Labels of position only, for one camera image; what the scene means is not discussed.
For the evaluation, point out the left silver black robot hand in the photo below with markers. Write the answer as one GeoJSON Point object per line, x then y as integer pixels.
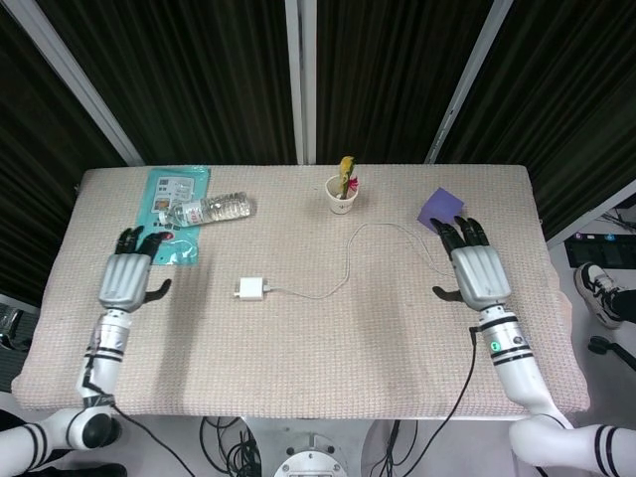
{"type": "Point", "coordinates": [124, 280]}

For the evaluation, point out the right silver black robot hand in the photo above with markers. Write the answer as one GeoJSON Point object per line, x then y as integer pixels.
{"type": "Point", "coordinates": [479, 275]}

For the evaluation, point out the white charger block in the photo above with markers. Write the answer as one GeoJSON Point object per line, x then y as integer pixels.
{"type": "Point", "coordinates": [251, 288]}

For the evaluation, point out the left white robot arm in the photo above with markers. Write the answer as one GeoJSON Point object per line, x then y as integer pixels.
{"type": "Point", "coordinates": [107, 358]}

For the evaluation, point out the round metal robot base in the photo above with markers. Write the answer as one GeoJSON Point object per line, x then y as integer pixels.
{"type": "Point", "coordinates": [310, 464]}

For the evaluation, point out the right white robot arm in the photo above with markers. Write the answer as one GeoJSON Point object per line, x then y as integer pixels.
{"type": "Point", "coordinates": [517, 372]}

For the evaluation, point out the purple cube box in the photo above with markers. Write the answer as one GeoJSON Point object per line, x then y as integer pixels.
{"type": "Point", "coordinates": [439, 204]}

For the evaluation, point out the teal snack packet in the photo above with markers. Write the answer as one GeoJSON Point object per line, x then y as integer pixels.
{"type": "Point", "coordinates": [174, 189]}

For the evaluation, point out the black white sneaker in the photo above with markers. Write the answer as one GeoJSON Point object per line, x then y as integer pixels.
{"type": "Point", "coordinates": [593, 288]}

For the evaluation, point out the clear plastic water bottle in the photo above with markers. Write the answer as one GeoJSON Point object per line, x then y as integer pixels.
{"type": "Point", "coordinates": [218, 207]}

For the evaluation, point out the black stand foot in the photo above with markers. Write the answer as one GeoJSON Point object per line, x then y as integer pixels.
{"type": "Point", "coordinates": [601, 344]}

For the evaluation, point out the black curtain panel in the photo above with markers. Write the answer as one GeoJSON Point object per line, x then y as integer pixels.
{"type": "Point", "coordinates": [199, 74]}
{"type": "Point", "coordinates": [387, 74]}
{"type": "Point", "coordinates": [30, 174]}
{"type": "Point", "coordinates": [571, 99]}

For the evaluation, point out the black trouser leg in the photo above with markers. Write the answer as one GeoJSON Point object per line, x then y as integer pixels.
{"type": "Point", "coordinates": [627, 305]}

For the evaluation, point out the white paper cup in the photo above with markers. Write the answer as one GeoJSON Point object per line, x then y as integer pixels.
{"type": "Point", "coordinates": [341, 203]}

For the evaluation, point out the yellow pink artificial flower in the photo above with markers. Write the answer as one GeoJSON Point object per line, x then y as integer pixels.
{"type": "Point", "coordinates": [346, 166]}

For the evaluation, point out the pink woven tablecloth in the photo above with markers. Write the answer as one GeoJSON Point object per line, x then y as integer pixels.
{"type": "Point", "coordinates": [323, 367]}

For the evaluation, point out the grey metal frame post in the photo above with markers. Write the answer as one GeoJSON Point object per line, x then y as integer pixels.
{"type": "Point", "coordinates": [300, 74]}
{"type": "Point", "coordinates": [462, 89]}
{"type": "Point", "coordinates": [74, 79]}

